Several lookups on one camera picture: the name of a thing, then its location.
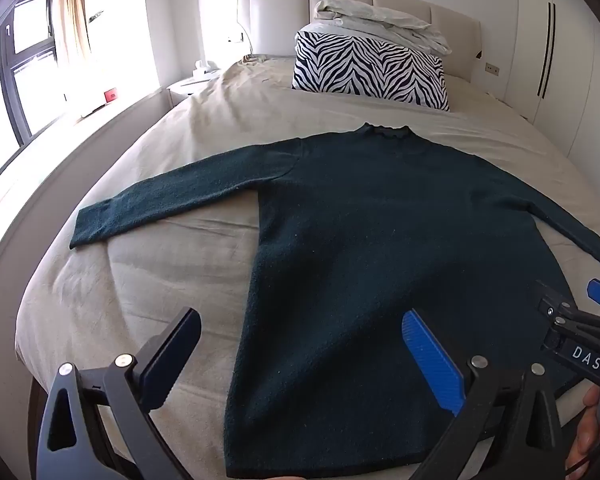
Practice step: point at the white tissue box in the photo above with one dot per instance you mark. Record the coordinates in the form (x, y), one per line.
(205, 69)

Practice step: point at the white wardrobe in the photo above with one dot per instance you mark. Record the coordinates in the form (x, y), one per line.
(570, 60)

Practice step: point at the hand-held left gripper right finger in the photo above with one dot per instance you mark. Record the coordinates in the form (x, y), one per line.
(430, 365)

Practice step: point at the wall outlet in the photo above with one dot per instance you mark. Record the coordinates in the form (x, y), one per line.
(492, 69)

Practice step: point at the white nightstand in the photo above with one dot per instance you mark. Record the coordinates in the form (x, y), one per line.
(187, 90)

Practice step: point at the dark green sweater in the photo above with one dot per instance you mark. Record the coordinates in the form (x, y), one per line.
(360, 240)

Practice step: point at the beige curtain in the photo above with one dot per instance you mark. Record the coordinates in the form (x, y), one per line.
(72, 30)

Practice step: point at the beige bed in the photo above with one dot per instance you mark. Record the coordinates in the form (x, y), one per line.
(180, 130)

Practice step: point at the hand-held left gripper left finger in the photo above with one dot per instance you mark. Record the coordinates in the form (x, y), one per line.
(172, 355)

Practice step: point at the cream padded headboard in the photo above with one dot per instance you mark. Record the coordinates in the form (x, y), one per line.
(272, 20)

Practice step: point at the black framed window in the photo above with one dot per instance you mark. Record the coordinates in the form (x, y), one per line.
(30, 75)

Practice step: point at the zebra print pillow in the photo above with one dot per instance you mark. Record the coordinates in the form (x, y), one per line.
(370, 67)

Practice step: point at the small red box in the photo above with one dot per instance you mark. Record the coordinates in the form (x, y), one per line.
(110, 95)

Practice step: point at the white folded duvet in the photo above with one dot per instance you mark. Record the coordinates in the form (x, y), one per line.
(380, 17)

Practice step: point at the person's right hand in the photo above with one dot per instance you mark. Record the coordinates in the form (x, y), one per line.
(587, 427)

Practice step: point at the beige window ledge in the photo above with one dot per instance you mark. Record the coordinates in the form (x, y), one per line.
(80, 145)

